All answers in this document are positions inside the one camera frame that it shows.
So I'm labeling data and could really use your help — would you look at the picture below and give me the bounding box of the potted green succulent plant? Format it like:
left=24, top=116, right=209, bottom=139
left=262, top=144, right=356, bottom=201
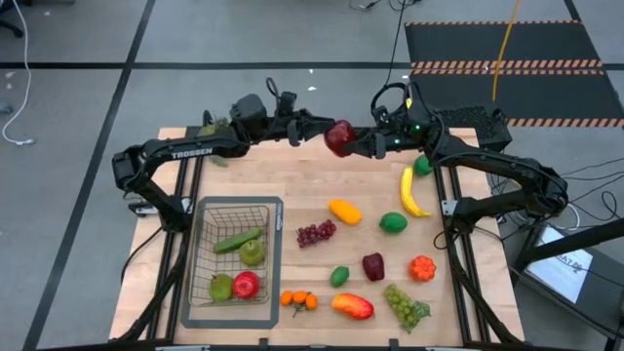
left=197, top=116, right=230, bottom=170

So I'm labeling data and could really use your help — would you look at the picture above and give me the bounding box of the dark grey platform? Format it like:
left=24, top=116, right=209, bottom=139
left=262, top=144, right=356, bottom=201
left=501, top=218, right=624, bottom=351

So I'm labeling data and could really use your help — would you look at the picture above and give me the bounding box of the round green fruit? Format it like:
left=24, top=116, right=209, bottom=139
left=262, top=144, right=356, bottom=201
left=412, top=154, right=434, bottom=177

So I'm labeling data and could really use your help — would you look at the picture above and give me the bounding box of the dark red bell pepper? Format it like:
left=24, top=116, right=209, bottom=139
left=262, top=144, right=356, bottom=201
left=362, top=252, right=386, bottom=283

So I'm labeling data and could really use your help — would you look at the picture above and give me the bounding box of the white paper sheet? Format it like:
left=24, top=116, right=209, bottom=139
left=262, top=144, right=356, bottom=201
left=526, top=226, right=594, bottom=304

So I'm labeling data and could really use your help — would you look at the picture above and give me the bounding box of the black mesh computer tower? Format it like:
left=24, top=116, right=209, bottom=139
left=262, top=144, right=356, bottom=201
left=436, top=105, right=513, bottom=152

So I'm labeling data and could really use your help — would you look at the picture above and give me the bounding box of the red yellow mango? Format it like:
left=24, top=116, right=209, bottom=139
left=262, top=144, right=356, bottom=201
left=331, top=292, right=375, bottom=321

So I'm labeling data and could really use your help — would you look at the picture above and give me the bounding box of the black hazard-striped floor mat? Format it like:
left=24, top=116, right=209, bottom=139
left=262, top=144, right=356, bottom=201
left=404, top=19, right=605, bottom=69
left=409, top=67, right=624, bottom=129

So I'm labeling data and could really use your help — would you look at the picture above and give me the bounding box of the yellow hanging cable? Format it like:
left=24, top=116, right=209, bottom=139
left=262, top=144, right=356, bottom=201
left=491, top=0, right=522, bottom=101

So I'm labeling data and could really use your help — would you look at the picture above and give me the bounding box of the black office chair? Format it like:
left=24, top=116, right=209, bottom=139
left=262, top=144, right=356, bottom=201
left=0, top=0, right=25, bottom=39

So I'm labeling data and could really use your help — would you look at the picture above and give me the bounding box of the bright red apple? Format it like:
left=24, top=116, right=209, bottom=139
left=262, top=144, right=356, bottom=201
left=232, top=270, right=261, bottom=300

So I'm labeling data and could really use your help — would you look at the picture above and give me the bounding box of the light green pear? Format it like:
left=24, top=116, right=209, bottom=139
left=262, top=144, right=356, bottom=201
left=238, top=238, right=266, bottom=267

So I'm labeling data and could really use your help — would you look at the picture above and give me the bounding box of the yellow orange oblong fruit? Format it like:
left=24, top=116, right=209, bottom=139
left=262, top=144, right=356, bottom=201
left=328, top=198, right=364, bottom=226

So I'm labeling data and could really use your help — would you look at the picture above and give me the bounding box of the small bumpy green lime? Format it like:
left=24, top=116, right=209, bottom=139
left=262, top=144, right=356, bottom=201
left=330, top=265, right=351, bottom=289

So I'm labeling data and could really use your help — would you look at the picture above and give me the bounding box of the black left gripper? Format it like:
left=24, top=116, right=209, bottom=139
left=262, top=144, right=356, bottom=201
left=267, top=92, right=337, bottom=147

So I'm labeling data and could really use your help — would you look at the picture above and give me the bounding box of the dark red apple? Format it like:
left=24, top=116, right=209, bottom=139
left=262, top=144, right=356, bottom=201
left=324, top=119, right=358, bottom=159

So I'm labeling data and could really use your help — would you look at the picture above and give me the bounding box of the yellow banana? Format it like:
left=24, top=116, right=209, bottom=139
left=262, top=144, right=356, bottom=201
left=400, top=165, right=433, bottom=218

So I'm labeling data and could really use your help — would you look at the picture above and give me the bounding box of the green brownish pear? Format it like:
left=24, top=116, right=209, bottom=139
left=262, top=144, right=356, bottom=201
left=209, top=272, right=234, bottom=303

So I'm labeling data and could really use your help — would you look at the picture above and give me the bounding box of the black hanging cable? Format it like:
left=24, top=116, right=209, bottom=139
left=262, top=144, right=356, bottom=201
left=370, top=0, right=410, bottom=116

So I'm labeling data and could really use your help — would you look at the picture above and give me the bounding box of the green cucumber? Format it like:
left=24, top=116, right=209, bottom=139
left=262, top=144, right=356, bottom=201
left=213, top=226, right=263, bottom=254

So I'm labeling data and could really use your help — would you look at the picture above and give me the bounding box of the white floor cable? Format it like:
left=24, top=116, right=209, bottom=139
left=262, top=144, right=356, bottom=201
left=2, top=0, right=35, bottom=147

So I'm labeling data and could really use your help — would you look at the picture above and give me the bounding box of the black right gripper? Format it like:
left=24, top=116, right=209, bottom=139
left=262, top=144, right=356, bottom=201
left=348, top=104, right=438, bottom=160

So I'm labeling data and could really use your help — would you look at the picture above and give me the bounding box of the black diagonal beam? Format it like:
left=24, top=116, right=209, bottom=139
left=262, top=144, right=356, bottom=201
left=511, top=217, right=624, bottom=274

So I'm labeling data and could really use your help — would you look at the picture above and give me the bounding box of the green grape bunch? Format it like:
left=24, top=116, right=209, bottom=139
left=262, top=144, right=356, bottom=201
left=383, top=283, right=432, bottom=335

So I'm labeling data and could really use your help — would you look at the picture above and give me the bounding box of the orange tangerine cluster with leaves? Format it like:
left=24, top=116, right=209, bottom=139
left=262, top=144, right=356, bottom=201
left=279, top=290, right=319, bottom=319

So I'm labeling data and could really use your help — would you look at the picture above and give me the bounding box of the bronze wire basket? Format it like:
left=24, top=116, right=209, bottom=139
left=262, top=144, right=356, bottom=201
left=187, top=203, right=274, bottom=308

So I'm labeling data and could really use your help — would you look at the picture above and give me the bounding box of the red grape bunch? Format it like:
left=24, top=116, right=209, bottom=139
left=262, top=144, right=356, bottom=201
left=295, top=218, right=337, bottom=250

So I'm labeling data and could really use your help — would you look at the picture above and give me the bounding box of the large smooth green lime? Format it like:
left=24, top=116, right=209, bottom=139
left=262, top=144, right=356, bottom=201
left=378, top=212, right=409, bottom=235

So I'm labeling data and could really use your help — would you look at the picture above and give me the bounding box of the orange bumpy pumpkin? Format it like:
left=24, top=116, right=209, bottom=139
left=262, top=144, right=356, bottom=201
left=409, top=254, right=438, bottom=283

